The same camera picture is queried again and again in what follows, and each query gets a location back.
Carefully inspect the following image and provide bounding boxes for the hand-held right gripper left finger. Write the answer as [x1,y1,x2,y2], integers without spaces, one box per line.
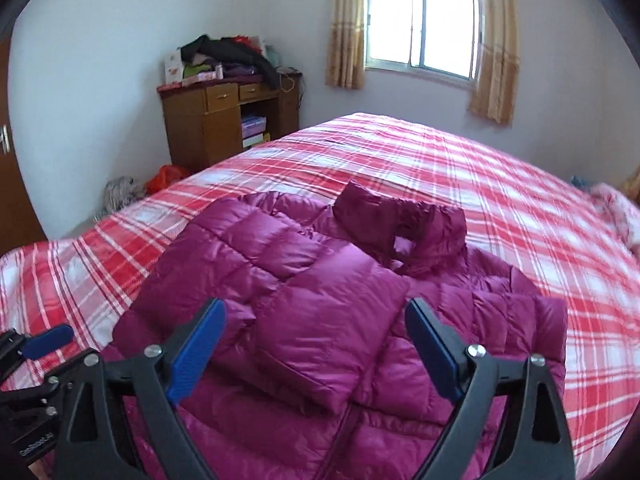
[57,298,228,480]

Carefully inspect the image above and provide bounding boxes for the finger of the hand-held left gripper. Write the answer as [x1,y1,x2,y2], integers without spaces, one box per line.
[0,324,75,377]
[0,367,68,423]

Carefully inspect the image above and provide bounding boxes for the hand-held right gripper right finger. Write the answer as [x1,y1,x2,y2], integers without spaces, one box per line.
[404,298,576,480]

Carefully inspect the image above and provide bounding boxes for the magenta puffer jacket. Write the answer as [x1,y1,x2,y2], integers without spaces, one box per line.
[112,180,568,480]

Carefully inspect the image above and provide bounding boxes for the purple folded clothes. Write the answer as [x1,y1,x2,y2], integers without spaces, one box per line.
[220,62,263,83]

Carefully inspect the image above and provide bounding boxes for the pile of clothes on desk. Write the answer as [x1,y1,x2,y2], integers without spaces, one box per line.
[180,35,278,88]

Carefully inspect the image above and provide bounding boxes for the brown wooden wardrobe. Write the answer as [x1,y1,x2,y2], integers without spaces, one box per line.
[0,40,48,256]

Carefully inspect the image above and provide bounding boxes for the grey mottled cloth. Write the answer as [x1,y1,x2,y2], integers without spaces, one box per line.
[102,176,146,218]

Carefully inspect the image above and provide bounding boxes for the red plastic bag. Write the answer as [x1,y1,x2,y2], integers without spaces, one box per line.
[145,164,191,195]

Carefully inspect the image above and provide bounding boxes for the bed with red plaid sheet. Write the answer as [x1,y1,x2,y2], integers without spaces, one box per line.
[0,112,640,480]

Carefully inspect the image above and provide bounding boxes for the wooden desk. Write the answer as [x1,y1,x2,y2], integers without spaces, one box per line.
[156,72,303,173]

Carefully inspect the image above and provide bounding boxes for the stack of purple books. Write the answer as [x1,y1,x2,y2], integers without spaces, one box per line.
[241,115,268,138]

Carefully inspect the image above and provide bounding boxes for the wooden headboard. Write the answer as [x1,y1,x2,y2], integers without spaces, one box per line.
[617,165,640,201]

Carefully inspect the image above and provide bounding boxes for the flat pink box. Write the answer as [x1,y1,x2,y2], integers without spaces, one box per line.
[182,71,223,87]

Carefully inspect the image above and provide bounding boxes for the white and pink box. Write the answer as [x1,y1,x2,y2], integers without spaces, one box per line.
[164,50,183,86]

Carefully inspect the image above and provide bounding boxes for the beige patterned curtain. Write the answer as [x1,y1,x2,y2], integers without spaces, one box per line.
[325,0,367,90]
[467,0,521,128]

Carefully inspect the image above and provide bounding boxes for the window with metal frame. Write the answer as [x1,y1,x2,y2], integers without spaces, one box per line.
[364,0,485,81]

